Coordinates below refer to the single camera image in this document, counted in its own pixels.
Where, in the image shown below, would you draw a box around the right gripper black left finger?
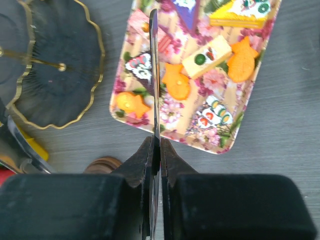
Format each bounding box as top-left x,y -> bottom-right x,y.
0,136 -> 153,240

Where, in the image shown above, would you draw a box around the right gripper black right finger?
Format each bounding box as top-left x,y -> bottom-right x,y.
160,139 -> 317,240

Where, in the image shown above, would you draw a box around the chocolate white cream cake slice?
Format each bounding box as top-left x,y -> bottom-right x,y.
124,51 -> 154,95

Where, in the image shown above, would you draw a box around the silver metal tongs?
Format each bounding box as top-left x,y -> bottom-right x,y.
149,9 -> 161,240

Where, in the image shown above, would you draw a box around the round wooden coaster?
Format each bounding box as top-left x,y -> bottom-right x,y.
83,156 -> 122,174

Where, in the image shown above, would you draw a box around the yellow plastic fruit tray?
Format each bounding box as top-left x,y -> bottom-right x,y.
17,126 -> 49,162

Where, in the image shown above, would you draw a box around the white fruit roll cake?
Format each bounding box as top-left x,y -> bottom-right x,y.
196,95 -> 233,129

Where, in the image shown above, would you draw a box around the orange fish pastry near left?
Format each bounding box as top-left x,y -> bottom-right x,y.
116,92 -> 151,119

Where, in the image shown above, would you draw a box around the orange fish pastry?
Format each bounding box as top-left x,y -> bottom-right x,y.
116,92 -> 151,119
227,36 -> 259,84
162,63 -> 191,101

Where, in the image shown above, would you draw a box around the orange fish pastry middle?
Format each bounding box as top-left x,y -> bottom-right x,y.
162,63 -> 191,101

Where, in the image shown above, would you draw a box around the cream cake slice with kiwi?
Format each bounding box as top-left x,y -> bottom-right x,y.
182,35 -> 232,79

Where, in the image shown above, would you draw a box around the orange fish pastry right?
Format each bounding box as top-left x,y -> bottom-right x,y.
227,36 -> 259,84

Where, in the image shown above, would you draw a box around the floral rectangular tray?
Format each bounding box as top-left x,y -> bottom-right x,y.
109,0 -> 281,154

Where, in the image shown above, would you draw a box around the three-tier black gold stand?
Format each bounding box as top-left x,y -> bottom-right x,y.
0,0 -> 105,129

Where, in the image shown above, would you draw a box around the pink layered cake slice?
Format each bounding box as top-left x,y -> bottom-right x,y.
128,9 -> 172,54

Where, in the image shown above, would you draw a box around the purple triangle cake slice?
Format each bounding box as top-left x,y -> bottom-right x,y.
170,0 -> 201,33

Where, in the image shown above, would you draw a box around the yellow triangle cake slice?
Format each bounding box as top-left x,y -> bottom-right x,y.
209,0 -> 272,29

